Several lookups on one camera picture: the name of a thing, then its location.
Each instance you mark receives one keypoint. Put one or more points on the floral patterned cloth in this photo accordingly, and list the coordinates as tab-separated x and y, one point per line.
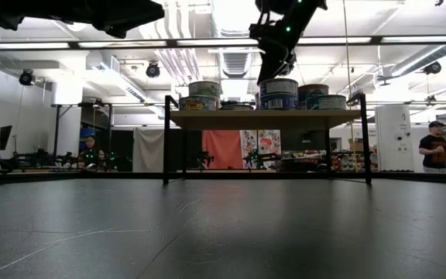
265	141

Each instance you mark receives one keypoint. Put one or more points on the person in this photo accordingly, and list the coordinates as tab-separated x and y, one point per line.
91	155
436	149

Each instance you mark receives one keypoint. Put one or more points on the cardboard box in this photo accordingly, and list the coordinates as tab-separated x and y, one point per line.
356	145

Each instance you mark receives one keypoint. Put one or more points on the white cloth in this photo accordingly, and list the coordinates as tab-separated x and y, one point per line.
148	149

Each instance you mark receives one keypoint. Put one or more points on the background black robot arm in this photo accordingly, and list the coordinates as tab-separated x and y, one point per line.
33	158
70	158
261	158
204	158

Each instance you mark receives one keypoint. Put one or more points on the wooden shelf black legs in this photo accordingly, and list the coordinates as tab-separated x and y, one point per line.
261	120

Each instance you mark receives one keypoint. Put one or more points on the silver can dark blue label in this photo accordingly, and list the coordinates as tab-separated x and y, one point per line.
278	87
278	102

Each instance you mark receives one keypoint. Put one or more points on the black aluminium table frame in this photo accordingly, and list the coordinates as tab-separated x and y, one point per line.
246	175

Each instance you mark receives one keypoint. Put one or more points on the black background frame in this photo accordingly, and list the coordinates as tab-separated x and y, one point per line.
57	128

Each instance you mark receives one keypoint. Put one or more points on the blue bucket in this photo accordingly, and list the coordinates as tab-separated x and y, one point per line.
87	133

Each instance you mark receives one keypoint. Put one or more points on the black background monitor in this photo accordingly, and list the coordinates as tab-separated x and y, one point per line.
2	137

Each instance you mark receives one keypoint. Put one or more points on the silver can green white label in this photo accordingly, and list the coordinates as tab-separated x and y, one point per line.
204	88

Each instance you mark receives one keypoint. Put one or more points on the black table mat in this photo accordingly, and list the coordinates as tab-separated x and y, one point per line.
246	232

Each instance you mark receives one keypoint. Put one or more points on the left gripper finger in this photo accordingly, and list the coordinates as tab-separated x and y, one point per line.
145	13

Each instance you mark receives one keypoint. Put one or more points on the black overhead frame bar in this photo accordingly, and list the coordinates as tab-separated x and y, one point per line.
192	42

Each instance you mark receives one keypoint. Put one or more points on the silver tuna can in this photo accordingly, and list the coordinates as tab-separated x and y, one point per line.
237	107

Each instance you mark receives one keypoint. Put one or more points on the cluttered background table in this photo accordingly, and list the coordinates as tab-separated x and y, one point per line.
316	159

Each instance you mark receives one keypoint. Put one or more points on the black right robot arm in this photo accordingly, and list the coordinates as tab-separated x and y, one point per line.
296	5

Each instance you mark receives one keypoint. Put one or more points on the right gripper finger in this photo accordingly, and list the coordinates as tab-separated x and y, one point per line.
271	69

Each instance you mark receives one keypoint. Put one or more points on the orange cloth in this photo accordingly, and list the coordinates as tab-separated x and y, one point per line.
223	149

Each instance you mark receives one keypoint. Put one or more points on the silver can yellow teal label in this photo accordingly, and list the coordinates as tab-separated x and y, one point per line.
199	104

